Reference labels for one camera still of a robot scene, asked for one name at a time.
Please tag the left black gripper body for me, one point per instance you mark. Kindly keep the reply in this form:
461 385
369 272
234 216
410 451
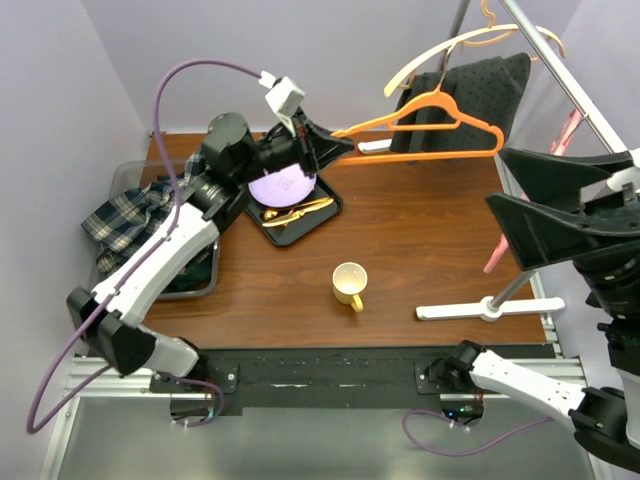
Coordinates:
303 139

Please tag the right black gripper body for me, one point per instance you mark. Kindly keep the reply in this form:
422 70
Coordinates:
620 233

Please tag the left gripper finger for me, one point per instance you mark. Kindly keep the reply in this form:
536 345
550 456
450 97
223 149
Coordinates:
313 134
325 152

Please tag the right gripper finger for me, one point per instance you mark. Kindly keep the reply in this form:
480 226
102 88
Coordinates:
538 235
557 181

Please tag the orange hanger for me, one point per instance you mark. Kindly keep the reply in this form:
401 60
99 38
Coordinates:
433 99

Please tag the white wooden hanger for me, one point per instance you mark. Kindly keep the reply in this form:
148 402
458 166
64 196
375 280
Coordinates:
395 82

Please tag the green plaid skirt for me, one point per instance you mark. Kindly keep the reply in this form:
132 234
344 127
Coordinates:
198 271

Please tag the navy white plaid skirt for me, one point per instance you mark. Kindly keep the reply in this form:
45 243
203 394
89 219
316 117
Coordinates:
122 224

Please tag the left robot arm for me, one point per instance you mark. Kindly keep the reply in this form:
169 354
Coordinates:
109 317

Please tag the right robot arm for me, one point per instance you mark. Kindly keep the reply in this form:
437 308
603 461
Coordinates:
603 332

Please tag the tan thin hanger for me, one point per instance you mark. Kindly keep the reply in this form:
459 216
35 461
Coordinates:
493 34

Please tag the purple plate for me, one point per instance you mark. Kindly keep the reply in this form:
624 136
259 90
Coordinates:
283 188

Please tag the gold knife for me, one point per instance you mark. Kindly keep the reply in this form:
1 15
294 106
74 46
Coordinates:
327 201

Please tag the gold spoon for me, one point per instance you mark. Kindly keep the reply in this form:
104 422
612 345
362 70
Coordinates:
273 217

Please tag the clothes rack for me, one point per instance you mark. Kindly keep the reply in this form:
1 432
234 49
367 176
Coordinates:
492 308

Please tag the black tray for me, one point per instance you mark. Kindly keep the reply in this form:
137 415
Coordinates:
286 235

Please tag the dark dotted garment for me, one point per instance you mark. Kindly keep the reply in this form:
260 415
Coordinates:
490 90

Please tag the yellow mug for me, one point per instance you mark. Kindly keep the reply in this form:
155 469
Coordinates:
349 280

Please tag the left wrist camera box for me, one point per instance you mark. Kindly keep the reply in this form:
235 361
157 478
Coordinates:
283 96

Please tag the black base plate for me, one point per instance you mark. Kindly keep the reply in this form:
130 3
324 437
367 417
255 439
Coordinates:
332 378

